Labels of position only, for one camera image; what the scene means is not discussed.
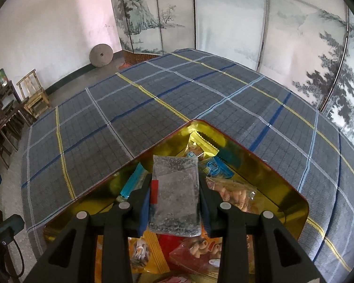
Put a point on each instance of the red and gold tin box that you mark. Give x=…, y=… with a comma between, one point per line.
x=268, y=182

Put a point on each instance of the small light wooden chair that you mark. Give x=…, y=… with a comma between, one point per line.
x=35, y=94

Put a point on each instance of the dark wooden furniture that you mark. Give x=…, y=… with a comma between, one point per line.
x=0, y=129

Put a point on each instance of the painted folding screen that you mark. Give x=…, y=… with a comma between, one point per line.
x=230, y=20

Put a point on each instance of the clear packet of orange snacks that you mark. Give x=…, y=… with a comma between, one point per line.
x=233, y=193

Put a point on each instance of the grey plaid tablecloth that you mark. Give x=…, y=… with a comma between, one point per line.
x=106, y=129

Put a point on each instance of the grey seed packet red label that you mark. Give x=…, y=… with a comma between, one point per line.
x=174, y=194

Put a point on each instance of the round millstone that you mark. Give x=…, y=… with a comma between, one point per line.
x=101, y=55

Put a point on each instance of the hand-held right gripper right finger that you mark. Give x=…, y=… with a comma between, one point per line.
x=206, y=215

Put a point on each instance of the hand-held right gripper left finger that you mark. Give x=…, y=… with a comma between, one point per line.
x=144, y=212

